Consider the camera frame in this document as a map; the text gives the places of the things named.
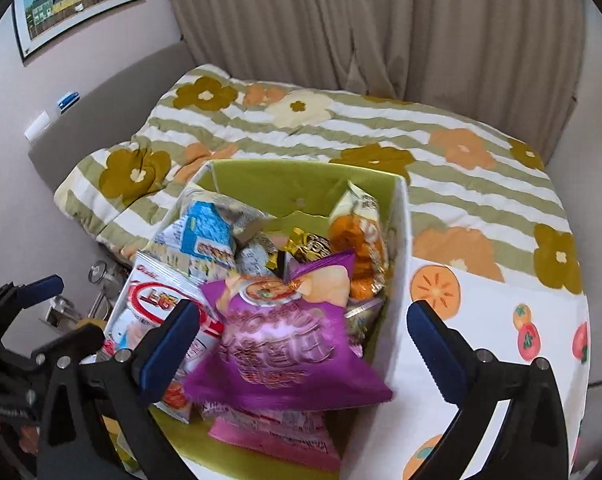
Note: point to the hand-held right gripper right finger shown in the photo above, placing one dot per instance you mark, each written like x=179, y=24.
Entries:
x=436, y=345

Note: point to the red white snack bag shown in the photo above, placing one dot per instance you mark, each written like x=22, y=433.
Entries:
x=151, y=295

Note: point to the small blue white box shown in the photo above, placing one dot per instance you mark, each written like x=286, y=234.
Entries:
x=68, y=100

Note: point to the silver snack packet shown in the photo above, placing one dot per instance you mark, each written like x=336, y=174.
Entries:
x=363, y=325

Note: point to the gold snack packet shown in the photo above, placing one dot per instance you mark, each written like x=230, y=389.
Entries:
x=313, y=247

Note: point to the blue white snack bag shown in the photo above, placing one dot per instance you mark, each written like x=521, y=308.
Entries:
x=206, y=230

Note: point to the orange snack bag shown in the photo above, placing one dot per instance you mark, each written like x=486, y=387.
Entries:
x=356, y=240

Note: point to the beige upholstered headboard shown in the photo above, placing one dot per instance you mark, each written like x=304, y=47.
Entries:
x=106, y=105

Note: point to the grey patterned snack bag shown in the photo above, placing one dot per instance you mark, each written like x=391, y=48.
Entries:
x=253, y=257

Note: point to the beige curtain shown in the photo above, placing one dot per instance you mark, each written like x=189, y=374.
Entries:
x=381, y=25

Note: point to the pink snack packet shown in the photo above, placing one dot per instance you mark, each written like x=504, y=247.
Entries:
x=271, y=435

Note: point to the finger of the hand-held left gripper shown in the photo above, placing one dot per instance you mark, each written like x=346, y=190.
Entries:
x=71, y=341
x=43, y=286

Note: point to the floral striped blanket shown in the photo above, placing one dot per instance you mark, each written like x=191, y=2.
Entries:
x=356, y=125

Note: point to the metal stand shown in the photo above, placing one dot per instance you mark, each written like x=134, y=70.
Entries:
x=98, y=272

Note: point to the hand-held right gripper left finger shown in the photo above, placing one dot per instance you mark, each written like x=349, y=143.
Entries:
x=171, y=341

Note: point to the purple chip bag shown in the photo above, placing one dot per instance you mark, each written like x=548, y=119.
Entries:
x=281, y=350

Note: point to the green lined storage box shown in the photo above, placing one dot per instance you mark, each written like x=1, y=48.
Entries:
x=291, y=185

